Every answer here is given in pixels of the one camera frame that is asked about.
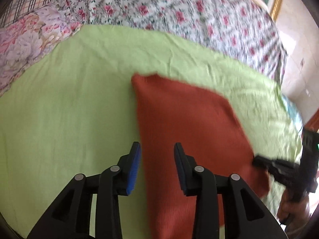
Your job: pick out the wooden door frame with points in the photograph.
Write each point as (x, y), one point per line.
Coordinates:
(313, 123)

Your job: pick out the green bed sheet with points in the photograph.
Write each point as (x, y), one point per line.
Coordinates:
(74, 111)

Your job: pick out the floral white quilt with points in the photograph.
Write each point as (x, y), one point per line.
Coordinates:
(240, 29)

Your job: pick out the right hand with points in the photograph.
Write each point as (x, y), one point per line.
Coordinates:
(300, 211)

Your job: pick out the pink floral pillow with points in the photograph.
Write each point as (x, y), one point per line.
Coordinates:
(28, 40)

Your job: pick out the orange knit sweater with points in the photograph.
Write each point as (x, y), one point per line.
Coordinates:
(205, 124)

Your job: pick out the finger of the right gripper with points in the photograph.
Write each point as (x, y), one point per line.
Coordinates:
(270, 165)

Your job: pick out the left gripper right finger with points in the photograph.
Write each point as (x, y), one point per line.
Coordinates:
(245, 215)

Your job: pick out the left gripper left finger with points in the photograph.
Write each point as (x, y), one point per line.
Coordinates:
(68, 216)

